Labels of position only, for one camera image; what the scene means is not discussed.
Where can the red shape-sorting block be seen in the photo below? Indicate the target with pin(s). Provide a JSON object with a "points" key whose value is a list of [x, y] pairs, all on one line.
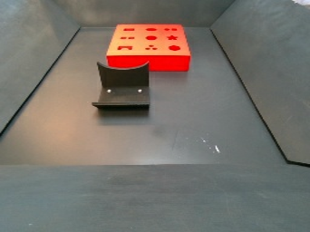
{"points": [[158, 44]]}

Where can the black curved holder stand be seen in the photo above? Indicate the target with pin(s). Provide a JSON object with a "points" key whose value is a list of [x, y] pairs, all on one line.
{"points": [[124, 87]]}

